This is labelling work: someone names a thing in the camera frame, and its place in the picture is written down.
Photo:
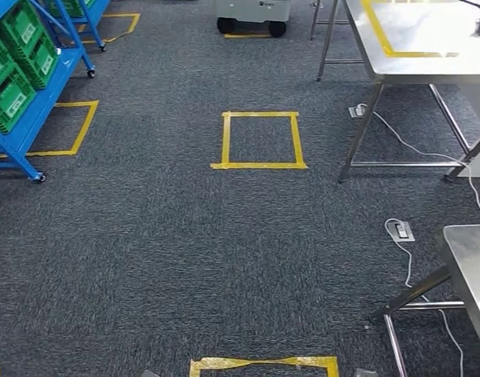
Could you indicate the grey robot right foot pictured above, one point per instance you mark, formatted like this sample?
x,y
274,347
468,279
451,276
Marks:
x,y
365,373

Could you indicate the grey robot foot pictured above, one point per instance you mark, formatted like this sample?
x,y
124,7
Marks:
x,y
365,373
150,374

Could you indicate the metal floor socket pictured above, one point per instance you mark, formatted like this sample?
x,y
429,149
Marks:
x,y
355,111
404,233

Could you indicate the white wheeled mobile robot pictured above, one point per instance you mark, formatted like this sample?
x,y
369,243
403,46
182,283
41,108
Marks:
x,y
251,8

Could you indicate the grey robot left foot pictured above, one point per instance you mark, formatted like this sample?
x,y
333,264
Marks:
x,y
150,374

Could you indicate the blue steel shelf rack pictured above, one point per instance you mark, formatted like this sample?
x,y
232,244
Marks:
x,y
47,104
98,8

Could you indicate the white office desk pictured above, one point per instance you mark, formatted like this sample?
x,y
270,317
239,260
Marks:
x,y
479,109

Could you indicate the steel frame table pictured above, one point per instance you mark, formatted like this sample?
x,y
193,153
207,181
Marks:
x,y
400,70

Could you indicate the yellow tape floor square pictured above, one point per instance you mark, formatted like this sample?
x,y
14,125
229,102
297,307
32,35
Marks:
x,y
224,362
259,166

